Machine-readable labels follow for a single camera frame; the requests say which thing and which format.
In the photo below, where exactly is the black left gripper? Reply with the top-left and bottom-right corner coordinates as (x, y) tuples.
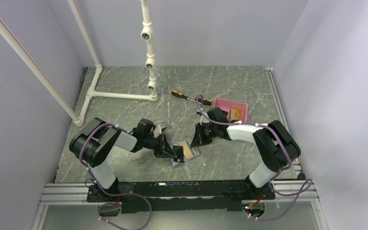
(143, 132), (177, 159)

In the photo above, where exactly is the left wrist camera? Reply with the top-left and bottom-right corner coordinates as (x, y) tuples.
(152, 124), (167, 138)

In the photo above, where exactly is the pink plastic card box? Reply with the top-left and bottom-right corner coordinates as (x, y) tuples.
(214, 98), (248, 122)

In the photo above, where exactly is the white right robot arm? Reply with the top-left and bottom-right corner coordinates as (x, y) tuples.
(191, 107), (301, 199)

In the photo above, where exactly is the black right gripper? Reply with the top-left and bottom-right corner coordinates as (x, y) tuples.
(190, 123), (218, 148)

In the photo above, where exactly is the yellow black screwdriver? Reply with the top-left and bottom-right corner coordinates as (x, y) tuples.
(171, 90), (213, 106)

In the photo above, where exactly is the orange credit card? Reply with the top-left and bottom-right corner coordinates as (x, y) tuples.
(179, 139), (200, 160)

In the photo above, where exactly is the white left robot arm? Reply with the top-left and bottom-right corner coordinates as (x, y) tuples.
(69, 117), (184, 201)

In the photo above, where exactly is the aluminium extrusion frame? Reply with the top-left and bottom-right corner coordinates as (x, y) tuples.
(40, 66), (326, 229)

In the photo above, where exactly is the white PVC pipe frame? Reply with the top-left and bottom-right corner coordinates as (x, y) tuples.
(0, 0), (159, 127)

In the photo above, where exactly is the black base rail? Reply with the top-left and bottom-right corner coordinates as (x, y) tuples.
(87, 180), (275, 214)

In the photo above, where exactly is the grey leather card holder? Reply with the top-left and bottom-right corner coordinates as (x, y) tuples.
(171, 138), (201, 167)

